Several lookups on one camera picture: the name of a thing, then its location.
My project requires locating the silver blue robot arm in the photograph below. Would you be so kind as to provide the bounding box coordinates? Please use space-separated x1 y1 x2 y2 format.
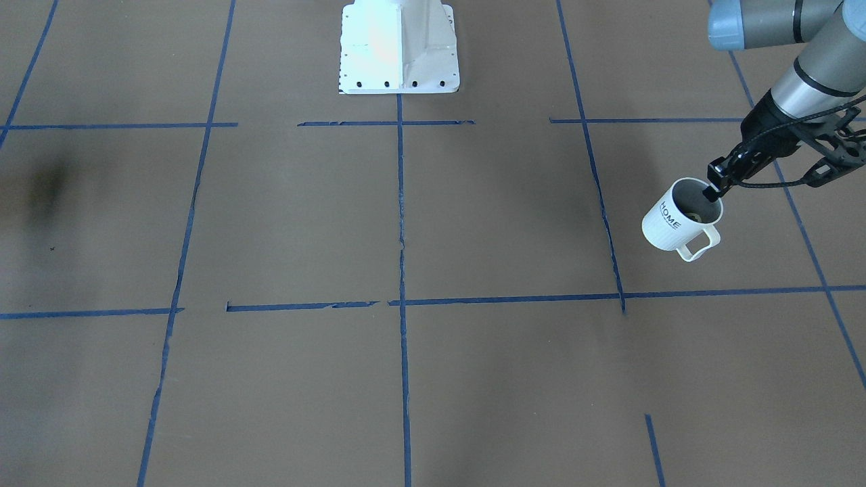
703 1 865 202

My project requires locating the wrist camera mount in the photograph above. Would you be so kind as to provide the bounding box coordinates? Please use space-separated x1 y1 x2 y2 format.
792 107 865 188

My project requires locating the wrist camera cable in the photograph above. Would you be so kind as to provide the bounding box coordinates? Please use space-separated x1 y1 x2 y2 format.
724 95 866 189

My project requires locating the white pedestal column base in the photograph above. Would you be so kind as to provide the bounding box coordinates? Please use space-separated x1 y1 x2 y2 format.
338 1 461 95

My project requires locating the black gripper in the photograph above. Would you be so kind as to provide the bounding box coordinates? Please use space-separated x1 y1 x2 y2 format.
702 90 801 204

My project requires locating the white ribbed HOME mug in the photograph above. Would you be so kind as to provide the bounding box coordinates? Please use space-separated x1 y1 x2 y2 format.
641 178 724 262

